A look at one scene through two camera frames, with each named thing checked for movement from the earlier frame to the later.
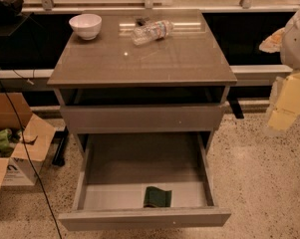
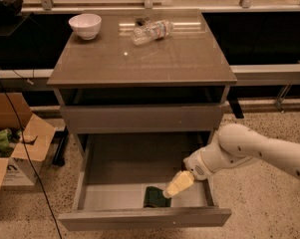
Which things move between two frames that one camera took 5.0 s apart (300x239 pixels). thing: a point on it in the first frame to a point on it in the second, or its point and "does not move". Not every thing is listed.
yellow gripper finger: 292,97 to 200,164
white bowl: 87,25 does not move
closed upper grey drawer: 143,119 does not move
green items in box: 2,142 does not move
